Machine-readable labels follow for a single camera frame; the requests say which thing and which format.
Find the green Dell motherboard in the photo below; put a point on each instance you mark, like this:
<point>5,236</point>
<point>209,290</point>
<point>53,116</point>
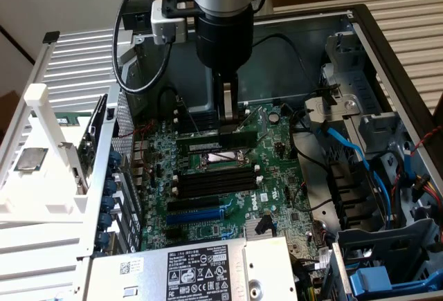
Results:
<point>277,183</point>

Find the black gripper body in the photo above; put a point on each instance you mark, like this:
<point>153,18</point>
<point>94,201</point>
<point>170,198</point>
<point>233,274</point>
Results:
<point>225,38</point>

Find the open grey PC case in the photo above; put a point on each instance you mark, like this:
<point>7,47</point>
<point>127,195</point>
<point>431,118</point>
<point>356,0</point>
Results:
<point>284,72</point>

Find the metal socket cover frame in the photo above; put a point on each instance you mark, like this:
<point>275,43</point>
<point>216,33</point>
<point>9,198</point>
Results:
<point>263,121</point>

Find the silver CPU chip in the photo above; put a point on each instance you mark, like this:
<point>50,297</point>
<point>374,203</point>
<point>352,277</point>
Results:
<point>31,158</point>

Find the round coin battery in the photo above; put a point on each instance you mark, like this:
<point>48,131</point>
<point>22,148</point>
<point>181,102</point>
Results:
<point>274,117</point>

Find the black table corner cap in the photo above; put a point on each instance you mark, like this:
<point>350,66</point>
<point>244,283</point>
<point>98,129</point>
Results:
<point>51,37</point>

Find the white parts rack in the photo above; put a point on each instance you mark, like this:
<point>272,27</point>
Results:
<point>45,183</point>

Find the graphics card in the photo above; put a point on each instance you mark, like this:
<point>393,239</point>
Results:
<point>90,142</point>

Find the thin steel locking lever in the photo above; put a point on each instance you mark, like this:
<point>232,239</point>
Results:
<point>263,136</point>
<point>187,114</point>

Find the blue expansion slot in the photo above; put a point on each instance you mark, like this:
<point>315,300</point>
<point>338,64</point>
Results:
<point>194,216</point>

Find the long black expansion slot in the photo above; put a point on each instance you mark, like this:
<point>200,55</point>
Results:
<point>194,204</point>

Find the grey disk cage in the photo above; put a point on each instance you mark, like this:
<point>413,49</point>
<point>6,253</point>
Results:
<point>380,245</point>

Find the green RAM stick white label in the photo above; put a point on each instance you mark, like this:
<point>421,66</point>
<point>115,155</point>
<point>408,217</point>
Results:
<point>197,144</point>

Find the CPU socket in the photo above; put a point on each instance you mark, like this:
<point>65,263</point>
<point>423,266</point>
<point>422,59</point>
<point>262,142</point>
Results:
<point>221,158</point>

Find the blue plastic latch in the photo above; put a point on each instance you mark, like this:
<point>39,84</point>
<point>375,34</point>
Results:
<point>370,280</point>

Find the short black expansion slot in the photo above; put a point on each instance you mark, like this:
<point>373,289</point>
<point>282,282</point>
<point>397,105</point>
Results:
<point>173,234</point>

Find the silver power supply with label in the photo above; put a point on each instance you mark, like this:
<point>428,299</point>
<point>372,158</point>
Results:
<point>155,273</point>

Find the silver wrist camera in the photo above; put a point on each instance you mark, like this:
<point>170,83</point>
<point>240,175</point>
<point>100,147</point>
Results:
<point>166,26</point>

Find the silver chipset heatsink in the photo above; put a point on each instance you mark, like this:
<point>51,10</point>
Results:
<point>252,226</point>

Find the black box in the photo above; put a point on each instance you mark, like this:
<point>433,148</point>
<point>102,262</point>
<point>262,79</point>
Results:
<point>138,10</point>

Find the blue card retention clip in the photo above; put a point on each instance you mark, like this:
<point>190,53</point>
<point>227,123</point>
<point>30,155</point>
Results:
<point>105,220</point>
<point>108,203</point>
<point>102,240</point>
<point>110,187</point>
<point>115,160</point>

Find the silver disk bracket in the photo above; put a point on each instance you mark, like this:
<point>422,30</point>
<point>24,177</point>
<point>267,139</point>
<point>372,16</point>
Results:
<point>332,110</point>

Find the grey metal disk bay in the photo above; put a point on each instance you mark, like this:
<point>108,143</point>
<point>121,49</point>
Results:
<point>349,83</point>

